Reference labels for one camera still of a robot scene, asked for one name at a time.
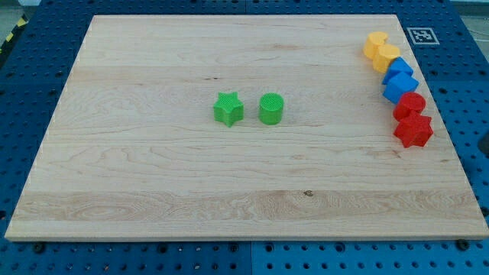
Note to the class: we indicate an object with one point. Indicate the yellow pentagon block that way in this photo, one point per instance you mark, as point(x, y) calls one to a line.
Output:
point(384, 57)

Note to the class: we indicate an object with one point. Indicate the yellow heart block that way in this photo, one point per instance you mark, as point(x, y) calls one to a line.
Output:
point(373, 41)

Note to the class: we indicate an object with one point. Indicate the white fiducial marker tag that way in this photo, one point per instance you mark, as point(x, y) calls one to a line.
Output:
point(422, 36)

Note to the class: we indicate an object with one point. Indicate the blue cube block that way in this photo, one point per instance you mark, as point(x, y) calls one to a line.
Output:
point(398, 85)
point(399, 65)

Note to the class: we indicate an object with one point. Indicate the green cylinder block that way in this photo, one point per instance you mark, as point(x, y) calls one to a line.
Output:
point(271, 108)

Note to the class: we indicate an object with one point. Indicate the wooden board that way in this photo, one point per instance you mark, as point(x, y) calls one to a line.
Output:
point(133, 153)

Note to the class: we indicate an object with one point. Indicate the red star block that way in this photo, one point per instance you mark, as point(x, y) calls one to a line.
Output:
point(414, 130)

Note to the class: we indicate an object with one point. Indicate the red cylinder block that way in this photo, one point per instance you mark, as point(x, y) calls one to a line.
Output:
point(409, 102)

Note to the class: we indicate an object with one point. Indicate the blue cube block upper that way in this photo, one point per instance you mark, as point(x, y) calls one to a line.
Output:
point(399, 65)

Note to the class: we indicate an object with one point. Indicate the blue cube block lower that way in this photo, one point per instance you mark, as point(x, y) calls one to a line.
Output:
point(398, 85)

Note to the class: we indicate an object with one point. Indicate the green star block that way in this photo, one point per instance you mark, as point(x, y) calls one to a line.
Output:
point(228, 108)

